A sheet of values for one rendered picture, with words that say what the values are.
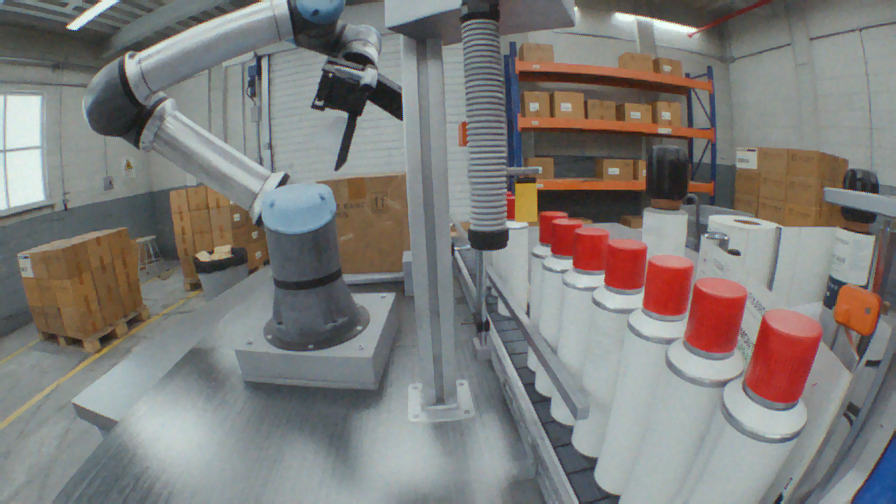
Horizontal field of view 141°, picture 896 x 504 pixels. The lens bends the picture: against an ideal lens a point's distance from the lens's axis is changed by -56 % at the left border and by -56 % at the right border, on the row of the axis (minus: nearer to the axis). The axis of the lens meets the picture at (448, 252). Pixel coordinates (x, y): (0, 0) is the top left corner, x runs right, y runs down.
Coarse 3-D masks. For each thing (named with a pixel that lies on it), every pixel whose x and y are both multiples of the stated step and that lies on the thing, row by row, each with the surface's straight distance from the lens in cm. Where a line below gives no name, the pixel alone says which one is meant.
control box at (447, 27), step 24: (408, 0) 37; (432, 0) 36; (456, 0) 34; (504, 0) 33; (528, 0) 33; (552, 0) 33; (408, 24) 37; (432, 24) 37; (456, 24) 38; (504, 24) 38; (528, 24) 38; (552, 24) 38
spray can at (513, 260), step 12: (516, 228) 58; (516, 240) 59; (504, 252) 60; (516, 252) 59; (504, 264) 60; (516, 264) 60; (504, 276) 61; (516, 276) 61; (516, 288) 61; (516, 300) 62; (504, 312) 63
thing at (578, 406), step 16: (464, 240) 90; (496, 288) 56; (512, 304) 48; (528, 320) 44; (528, 336) 41; (544, 352) 37; (544, 368) 37; (560, 368) 35; (560, 384) 33; (576, 400) 31; (576, 416) 31
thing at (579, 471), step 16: (464, 256) 103; (496, 304) 69; (528, 304) 70; (496, 320) 63; (512, 320) 63; (512, 336) 58; (512, 352) 53; (528, 384) 47; (544, 400) 44; (544, 416) 42; (560, 432) 40; (560, 448) 38; (576, 464) 37; (592, 464) 37; (576, 480) 35; (592, 480) 36; (576, 496) 36; (592, 496) 34; (608, 496) 35
